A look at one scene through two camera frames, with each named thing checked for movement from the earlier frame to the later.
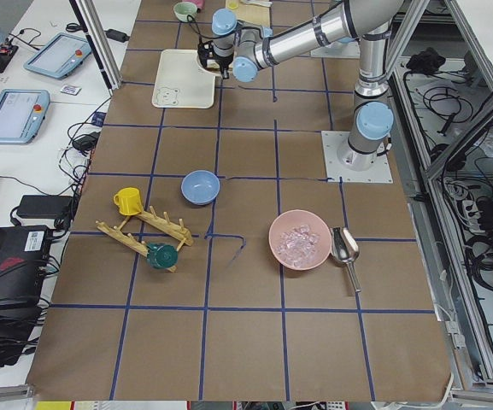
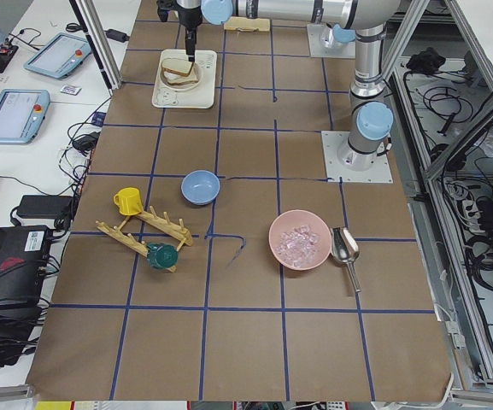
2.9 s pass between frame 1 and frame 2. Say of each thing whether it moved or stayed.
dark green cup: stayed
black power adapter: stayed
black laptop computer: stayed
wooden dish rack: stayed
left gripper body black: moved
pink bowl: stayed
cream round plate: moved
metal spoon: stayed
